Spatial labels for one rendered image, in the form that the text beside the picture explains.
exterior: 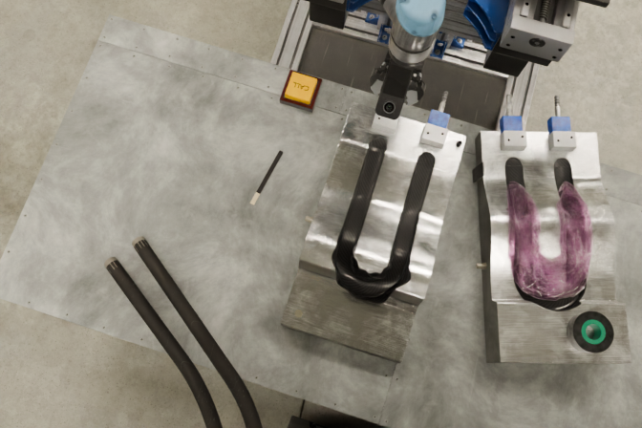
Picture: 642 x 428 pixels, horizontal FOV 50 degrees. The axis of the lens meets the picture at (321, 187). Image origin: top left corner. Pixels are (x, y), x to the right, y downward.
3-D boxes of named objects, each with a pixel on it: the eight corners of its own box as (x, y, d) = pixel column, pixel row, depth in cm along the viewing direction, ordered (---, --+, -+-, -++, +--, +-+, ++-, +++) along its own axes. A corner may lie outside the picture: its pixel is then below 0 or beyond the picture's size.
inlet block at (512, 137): (494, 98, 159) (501, 90, 154) (516, 99, 159) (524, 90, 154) (498, 153, 156) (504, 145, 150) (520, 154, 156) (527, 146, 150)
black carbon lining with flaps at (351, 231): (370, 137, 152) (374, 122, 142) (440, 159, 151) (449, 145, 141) (321, 288, 143) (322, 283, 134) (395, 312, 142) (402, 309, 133)
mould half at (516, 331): (474, 139, 159) (486, 121, 149) (587, 139, 160) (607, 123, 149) (486, 362, 146) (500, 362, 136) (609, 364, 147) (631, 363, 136)
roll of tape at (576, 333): (559, 321, 138) (566, 320, 135) (594, 306, 139) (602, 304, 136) (578, 359, 136) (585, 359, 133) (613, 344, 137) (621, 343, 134)
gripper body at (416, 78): (426, 56, 133) (438, 26, 121) (415, 96, 131) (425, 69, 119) (388, 45, 133) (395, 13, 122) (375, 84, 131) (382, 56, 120)
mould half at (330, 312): (350, 116, 160) (353, 93, 147) (458, 148, 159) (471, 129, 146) (281, 325, 148) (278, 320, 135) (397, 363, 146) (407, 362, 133)
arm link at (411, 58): (429, 59, 115) (381, 45, 115) (424, 71, 119) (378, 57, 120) (440, 20, 117) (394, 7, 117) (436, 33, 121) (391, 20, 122)
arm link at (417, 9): (429, -35, 107) (459, 8, 105) (418, 1, 118) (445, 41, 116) (386, -13, 106) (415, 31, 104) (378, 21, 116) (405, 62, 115)
